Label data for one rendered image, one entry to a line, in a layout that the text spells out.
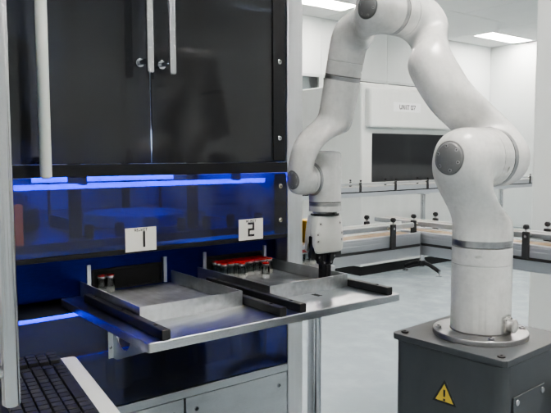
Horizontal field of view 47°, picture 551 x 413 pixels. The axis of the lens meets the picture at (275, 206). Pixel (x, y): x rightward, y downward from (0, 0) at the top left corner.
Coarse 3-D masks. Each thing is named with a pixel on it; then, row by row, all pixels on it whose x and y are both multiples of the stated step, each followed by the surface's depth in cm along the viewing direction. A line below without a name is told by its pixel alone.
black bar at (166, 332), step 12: (84, 300) 151; (96, 300) 145; (108, 312) 140; (120, 312) 135; (132, 312) 133; (132, 324) 130; (144, 324) 125; (156, 324) 124; (156, 336) 122; (168, 336) 120
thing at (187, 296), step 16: (176, 272) 171; (80, 288) 158; (96, 288) 150; (128, 288) 166; (144, 288) 165; (160, 288) 165; (176, 288) 165; (192, 288) 165; (208, 288) 159; (224, 288) 153; (128, 304) 136; (144, 304) 148; (160, 304) 134; (176, 304) 137; (192, 304) 139; (208, 304) 142; (224, 304) 145; (240, 304) 147
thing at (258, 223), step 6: (240, 222) 177; (246, 222) 179; (258, 222) 181; (240, 228) 178; (246, 228) 179; (252, 228) 180; (258, 228) 181; (240, 234) 178; (246, 234) 179; (258, 234) 182; (240, 240) 178
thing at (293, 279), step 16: (208, 272) 174; (272, 272) 188; (288, 272) 188; (304, 272) 182; (336, 272) 171; (256, 288) 157; (272, 288) 153; (288, 288) 156; (304, 288) 159; (320, 288) 162
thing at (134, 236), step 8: (128, 232) 157; (136, 232) 158; (152, 232) 161; (128, 240) 157; (136, 240) 158; (152, 240) 161; (128, 248) 157; (136, 248) 158; (144, 248) 160; (152, 248) 161
